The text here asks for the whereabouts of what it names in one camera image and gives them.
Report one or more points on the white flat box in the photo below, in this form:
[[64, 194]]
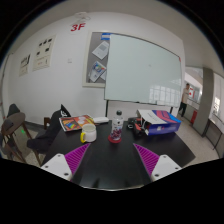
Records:
[[99, 120]]

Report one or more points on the dark grey armchair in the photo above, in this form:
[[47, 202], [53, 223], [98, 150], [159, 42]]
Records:
[[13, 109]]

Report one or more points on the large whiteboard on stand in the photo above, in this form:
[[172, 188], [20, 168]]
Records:
[[139, 71]]

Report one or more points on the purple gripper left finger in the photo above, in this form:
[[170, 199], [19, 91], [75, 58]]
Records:
[[75, 157]]

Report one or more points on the red round coaster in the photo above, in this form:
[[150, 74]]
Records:
[[113, 141]]

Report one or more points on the black red items pile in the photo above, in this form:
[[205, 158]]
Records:
[[136, 125]]

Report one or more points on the black table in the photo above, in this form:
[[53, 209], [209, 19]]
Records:
[[110, 166]]

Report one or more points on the red 3F wall sign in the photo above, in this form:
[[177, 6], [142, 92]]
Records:
[[77, 27]]

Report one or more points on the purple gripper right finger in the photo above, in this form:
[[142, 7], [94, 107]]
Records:
[[146, 157]]

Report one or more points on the colourful book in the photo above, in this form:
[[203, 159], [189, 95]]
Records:
[[75, 123]]

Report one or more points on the small wall poster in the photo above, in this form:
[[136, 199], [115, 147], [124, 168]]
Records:
[[24, 65]]

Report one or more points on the round wooden side table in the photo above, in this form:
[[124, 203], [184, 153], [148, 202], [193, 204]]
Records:
[[12, 123]]

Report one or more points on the wooden chair with black jacket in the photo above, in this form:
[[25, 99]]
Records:
[[44, 139]]

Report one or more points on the clear plastic water bottle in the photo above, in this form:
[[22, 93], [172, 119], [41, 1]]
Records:
[[117, 124]]

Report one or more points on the grey notice board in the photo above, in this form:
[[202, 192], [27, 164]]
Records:
[[96, 58]]

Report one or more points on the person in white shirt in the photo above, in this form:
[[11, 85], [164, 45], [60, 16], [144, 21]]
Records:
[[183, 104]]

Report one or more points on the large wall poster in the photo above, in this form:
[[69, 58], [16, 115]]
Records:
[[43, 53]]

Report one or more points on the white mug yellow handle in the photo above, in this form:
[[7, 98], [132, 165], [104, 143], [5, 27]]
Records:
[[88, 133]]

